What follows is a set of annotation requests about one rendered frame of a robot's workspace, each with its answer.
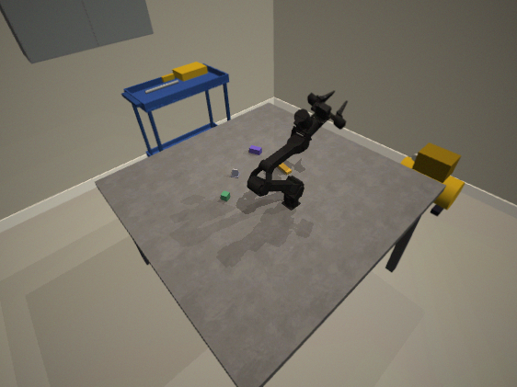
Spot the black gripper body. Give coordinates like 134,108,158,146
307,92,347,129

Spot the purple rectangular block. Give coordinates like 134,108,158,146
249,145,262,155

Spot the yellow bar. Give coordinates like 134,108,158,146
278,163,292,175

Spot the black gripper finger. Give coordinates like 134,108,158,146
317,91,336,102
337,100,347,118

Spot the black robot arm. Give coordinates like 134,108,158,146
247,101,332,211

